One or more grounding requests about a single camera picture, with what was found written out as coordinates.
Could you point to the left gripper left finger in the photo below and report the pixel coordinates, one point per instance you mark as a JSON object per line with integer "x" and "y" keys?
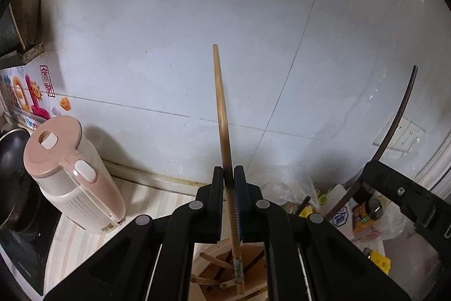
{"x": 208, "y": 219}

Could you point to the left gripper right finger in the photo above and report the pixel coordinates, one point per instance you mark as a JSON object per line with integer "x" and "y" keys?
{"x": 250, "y": 218}

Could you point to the clear plastic bag right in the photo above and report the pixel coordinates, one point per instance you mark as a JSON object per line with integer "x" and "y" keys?
{"x": 390, "y": 226}

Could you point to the clear plastic bag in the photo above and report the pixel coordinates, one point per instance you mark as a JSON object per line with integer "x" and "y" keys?
{"x": 390, "y": 226}
{"x": 285, "y": 185}

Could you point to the clear plastic bag left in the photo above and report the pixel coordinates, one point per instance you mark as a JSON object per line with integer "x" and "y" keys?
{"x": 285, "y": 185}

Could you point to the brown lid spice jar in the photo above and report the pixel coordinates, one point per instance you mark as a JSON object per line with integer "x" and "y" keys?
{"x": 374, "y": 209}

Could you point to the beige utensil holder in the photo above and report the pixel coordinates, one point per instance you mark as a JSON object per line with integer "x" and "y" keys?
{"x": 255, "y": 272}

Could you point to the yellow phone case device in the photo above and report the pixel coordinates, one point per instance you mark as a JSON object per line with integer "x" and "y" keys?
{"x": 380, "y": 260}

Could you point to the pink white electric kettle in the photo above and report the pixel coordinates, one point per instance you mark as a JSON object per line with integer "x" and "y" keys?
{"x": 72, "y": 176}

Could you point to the striped cat table mat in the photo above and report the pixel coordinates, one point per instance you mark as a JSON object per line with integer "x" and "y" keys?
{"x": 72, "y": 245}

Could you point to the black induction cooktop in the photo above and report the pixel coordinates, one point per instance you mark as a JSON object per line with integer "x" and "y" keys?
{"x": 29, "y": 249}

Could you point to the black frying pan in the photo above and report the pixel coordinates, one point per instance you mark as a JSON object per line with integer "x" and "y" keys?
{"x": 15, "y": 180}

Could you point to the range hood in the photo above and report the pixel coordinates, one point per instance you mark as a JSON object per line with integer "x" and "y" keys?
{"x": 21, "y": 33}

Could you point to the white wall socket left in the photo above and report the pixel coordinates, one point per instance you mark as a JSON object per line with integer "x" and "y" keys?
{"x": 406, "y": 136}

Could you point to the colourful wall sticker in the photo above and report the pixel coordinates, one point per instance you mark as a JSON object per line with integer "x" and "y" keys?
{"x": 29, "y": 97}

